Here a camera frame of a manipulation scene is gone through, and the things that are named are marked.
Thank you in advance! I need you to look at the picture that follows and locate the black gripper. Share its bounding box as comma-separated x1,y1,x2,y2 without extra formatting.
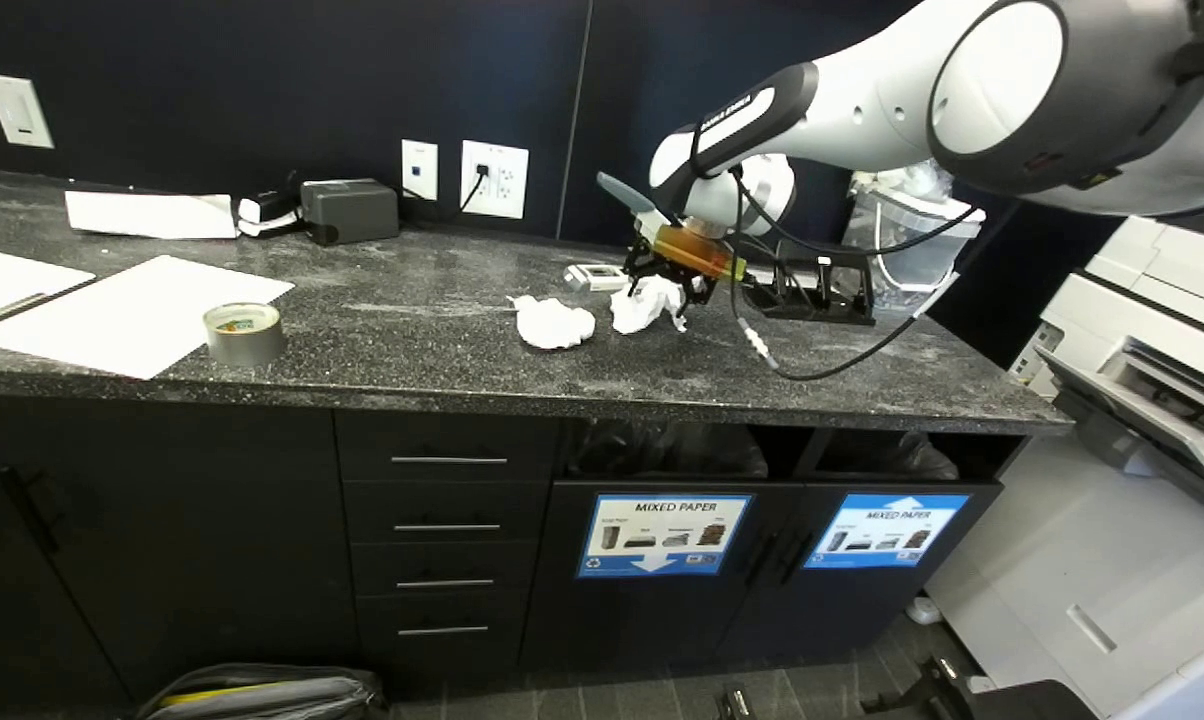
621,235,712,312

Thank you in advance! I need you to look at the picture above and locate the white paper ball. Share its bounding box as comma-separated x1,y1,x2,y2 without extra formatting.
607,277,692,338

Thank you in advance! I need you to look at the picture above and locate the wide white paper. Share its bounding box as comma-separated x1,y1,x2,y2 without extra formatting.
508,293,601,357

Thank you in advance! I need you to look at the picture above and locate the black bin liner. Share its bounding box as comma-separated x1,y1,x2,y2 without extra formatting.
565,419,771,484

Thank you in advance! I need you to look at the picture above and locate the wide blue bin label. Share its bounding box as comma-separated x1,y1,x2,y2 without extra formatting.
572,490,756,585

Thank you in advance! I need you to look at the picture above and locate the slanted blue bin label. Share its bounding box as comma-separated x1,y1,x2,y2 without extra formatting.
799,489,977,577

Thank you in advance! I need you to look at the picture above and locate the orange cylindrical wrist attachment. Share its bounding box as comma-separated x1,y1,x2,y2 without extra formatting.
631,214,753,282

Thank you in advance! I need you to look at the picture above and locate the flat white desk tool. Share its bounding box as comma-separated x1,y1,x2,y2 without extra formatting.
558,261,631,295

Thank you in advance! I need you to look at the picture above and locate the clear plastic container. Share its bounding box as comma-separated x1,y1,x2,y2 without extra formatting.
842,170,992,321

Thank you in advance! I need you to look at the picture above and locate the black box device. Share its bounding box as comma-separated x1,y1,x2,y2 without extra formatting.
294,174,404,248

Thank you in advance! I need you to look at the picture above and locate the small white label device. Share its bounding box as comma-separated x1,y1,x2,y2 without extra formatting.
232,193,304,239

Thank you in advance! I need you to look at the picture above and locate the roll of tape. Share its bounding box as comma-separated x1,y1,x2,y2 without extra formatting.
201,301,285,357

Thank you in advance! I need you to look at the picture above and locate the white office printer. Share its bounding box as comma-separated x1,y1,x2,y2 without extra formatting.
1005,211,1204,523

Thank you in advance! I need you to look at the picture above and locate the white power strip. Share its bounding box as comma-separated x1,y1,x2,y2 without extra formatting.
62,187,242,242

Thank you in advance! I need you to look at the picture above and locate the wide black cabinet door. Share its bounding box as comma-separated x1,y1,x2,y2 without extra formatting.
0,395,363,694

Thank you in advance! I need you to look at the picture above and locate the large white paper sheet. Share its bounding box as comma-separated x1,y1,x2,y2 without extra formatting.
0,253,294,383

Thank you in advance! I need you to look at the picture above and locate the printed white paper sheet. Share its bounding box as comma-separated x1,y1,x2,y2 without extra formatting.
0,242,100,338

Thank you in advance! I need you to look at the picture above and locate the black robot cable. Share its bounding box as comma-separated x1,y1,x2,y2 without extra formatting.
722,170,1016,389

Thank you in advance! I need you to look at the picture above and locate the wide white wall outlet plate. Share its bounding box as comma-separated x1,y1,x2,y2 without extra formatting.
456,135,532,225

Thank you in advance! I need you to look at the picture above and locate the narrow white wall outlet plate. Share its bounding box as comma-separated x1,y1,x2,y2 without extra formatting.
396,135,443,207

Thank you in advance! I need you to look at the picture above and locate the black drawer with metal handle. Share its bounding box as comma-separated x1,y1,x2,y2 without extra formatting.
349,538,552,605
340,478,554,548
337,410,558,489
354,594,545,673

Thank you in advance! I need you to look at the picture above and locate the white light switch plate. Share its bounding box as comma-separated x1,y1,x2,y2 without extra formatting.
0,70,58,155

